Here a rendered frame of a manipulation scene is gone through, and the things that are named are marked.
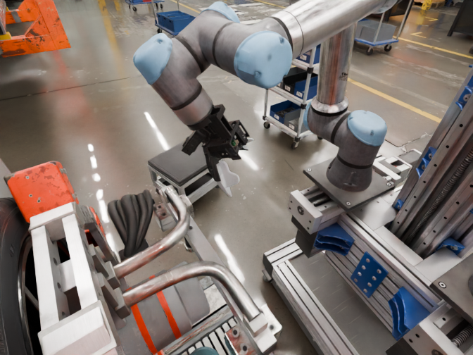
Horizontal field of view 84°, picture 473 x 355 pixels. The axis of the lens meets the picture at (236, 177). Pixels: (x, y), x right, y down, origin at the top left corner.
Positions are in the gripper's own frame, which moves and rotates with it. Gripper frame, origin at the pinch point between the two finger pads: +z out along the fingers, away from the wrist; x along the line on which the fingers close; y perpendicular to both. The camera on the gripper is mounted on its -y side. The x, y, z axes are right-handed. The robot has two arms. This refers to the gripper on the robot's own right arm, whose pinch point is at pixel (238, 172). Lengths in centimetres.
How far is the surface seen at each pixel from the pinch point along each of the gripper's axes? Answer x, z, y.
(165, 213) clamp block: -15.5, -5.5, -12.6
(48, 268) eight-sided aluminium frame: -35.1, -26.2, -2.5
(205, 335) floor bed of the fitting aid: -38, 73, -48
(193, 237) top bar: -20.5, -4.9, -1.1
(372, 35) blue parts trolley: 448, 214, -10
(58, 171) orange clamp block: -21.0, -29.8, -12.4
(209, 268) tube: -26.6, -6.4, 7.0
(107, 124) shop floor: 112, 37, -232
